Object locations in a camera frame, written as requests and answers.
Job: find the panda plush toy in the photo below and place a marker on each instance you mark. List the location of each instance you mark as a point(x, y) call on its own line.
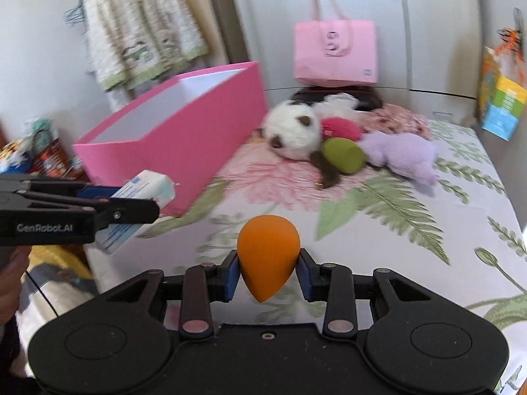
point(292, 131)

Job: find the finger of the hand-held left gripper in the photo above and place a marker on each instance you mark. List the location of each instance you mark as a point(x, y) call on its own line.
point(127, 212)
point(99, 191)

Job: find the orange egg-shaped makeup sponge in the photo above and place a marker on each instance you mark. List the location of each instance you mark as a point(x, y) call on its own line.
point(267, 255)

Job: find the colourful hanging gift bag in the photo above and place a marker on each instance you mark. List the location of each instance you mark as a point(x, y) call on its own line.
point(500, 107)

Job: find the black suitcase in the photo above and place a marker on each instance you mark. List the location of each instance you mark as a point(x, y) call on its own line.
point(366, 96)

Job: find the red strawberry plush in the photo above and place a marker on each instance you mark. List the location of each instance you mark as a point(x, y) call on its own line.
point(341, 128)

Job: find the floral bed sheet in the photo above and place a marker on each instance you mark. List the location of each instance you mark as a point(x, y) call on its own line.
point(411, 222)

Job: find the purple plush toy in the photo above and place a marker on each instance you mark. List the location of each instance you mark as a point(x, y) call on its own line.
point(395, 152)

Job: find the pink tote bag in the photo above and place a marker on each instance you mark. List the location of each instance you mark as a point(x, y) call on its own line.
point(333, 61)

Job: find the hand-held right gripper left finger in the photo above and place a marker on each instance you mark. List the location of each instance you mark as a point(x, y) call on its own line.
point(231, 279)

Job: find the grey wardrobe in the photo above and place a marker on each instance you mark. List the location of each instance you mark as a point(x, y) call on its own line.
point(263, 28)

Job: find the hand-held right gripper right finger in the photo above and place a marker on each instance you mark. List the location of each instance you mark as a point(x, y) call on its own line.
point(306, 277)

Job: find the cream green-trimmed hanging garment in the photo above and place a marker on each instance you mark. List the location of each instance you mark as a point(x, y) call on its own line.
point(140, 28)

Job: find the brown paper bag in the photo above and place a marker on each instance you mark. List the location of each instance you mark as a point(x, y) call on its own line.
point(51, 156)

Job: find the green egg-shaped makeup sponge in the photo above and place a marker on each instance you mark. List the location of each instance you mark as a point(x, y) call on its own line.
point(343, 155)

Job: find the pink storage box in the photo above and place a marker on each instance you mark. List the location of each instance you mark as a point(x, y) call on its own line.
point(164, 140)

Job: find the yellow grey cloth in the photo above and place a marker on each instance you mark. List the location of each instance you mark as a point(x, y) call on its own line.
point(53, 263)

